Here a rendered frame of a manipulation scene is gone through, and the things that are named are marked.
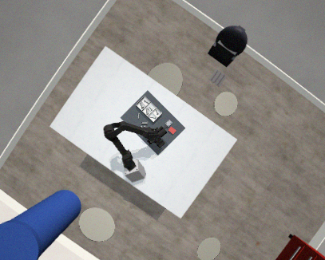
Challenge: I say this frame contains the red square block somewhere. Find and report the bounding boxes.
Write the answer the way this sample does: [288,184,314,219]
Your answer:
[169,127,176,134]

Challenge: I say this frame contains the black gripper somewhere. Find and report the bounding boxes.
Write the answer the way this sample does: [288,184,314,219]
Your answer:
[155,137,165,148]

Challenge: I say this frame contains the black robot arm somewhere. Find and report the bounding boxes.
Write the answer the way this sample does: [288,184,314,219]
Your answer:
[103,121,167,171]

